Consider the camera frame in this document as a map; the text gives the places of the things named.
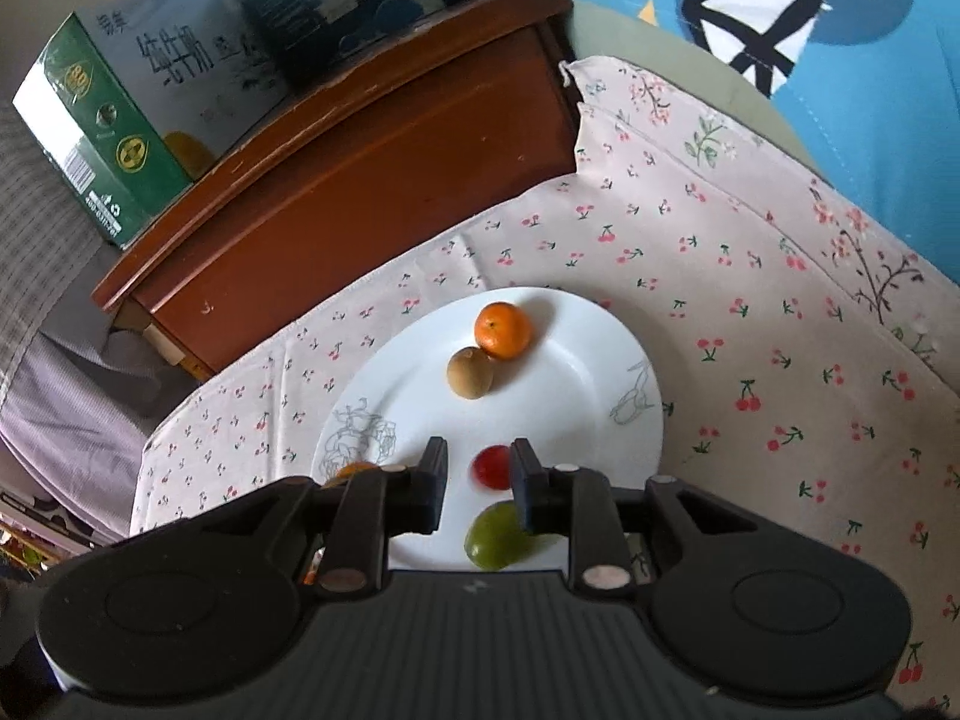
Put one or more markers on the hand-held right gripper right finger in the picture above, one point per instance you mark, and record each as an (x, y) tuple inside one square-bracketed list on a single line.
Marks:
[(523, 484)]

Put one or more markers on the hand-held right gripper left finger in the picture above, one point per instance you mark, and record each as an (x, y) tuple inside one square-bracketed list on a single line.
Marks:
[(433, 478)]

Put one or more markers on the red cherry tomato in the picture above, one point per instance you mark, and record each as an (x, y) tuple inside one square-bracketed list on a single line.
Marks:
[(491, 465)]

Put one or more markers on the green jujube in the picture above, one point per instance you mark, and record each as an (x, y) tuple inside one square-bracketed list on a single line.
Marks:
[(496, 538)]

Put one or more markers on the white oval plate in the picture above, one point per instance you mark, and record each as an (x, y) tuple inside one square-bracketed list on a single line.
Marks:
[(562, 382)]

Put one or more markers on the brown kiwi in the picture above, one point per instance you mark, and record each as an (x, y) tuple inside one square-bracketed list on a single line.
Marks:
[(471, 373)]

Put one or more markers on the cherry print cloth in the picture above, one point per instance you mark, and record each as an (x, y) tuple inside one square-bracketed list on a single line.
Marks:
[(750, 315)]

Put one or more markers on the brown wooden nightstand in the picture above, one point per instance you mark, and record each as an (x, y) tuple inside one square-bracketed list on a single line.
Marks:
[(337, 187)]

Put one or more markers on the pale purple cloth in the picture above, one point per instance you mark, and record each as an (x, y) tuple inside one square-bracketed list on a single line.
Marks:
[(75, 427)]

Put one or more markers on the olive green bedsheet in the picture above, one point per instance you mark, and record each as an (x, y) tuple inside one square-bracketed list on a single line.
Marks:
[(637, 37)]

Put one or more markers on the checked grey cloth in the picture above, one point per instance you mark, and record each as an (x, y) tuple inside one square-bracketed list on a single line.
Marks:
[(37, 240)]

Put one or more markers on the green carton box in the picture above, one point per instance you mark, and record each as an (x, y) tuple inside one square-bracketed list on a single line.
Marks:
[(150, 90)]

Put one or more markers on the blue printed pillow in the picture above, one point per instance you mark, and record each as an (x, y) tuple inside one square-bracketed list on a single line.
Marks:
[(862, 127)]

